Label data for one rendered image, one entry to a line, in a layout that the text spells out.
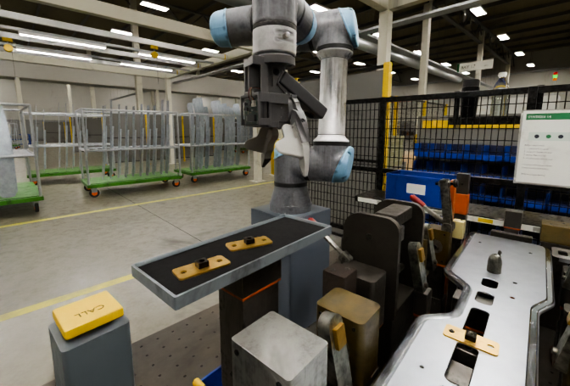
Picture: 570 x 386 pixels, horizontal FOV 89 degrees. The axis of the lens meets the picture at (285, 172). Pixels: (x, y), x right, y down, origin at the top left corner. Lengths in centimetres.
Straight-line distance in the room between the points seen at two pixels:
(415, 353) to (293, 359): 28
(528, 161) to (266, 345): 138
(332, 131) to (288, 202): 27
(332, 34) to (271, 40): 48
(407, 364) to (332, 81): 72
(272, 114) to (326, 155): 44
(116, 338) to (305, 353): 23
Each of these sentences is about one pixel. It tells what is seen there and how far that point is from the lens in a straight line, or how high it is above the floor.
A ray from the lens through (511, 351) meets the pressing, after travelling 70.
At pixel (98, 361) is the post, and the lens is 46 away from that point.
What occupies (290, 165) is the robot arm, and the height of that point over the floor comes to 126.
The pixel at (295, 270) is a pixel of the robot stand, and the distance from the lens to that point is 98.
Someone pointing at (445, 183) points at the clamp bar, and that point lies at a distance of 106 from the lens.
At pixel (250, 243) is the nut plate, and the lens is 56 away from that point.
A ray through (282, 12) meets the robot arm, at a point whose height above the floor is 156.
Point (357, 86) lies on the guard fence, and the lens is 323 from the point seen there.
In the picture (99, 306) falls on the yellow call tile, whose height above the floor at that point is 116.
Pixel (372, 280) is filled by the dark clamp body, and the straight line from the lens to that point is 64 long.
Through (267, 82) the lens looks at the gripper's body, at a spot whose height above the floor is 145.
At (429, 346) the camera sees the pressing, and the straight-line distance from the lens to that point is 64.
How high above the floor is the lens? 138
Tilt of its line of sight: 8 degrees down
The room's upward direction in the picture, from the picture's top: straight up
